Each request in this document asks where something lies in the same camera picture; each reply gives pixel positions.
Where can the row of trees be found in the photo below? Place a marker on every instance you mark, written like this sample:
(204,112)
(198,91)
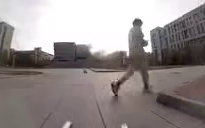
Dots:
(106,58)

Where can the dark block-shaped building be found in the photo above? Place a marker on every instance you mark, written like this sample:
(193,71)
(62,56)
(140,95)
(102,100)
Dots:
(65,51)

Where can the person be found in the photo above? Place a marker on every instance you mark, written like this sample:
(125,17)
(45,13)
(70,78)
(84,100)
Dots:
(136,43)

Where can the grey paved plaza ground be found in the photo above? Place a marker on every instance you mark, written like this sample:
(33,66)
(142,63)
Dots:
(73,100)

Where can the robot's own part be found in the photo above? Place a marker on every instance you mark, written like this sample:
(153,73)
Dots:
(124,126)
(67,125)

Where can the low building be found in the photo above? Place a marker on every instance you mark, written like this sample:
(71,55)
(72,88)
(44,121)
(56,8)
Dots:
(30,57)

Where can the grey stone kerb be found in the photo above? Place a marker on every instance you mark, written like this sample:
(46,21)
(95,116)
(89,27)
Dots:
(186,105)

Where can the large pale many-windowed building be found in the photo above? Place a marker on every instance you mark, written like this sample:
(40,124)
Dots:
(190,30)

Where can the reddish raised ground bed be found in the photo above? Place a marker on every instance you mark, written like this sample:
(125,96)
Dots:
(200,88)

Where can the tall grey building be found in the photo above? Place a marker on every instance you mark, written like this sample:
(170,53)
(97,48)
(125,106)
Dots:
(0,40)

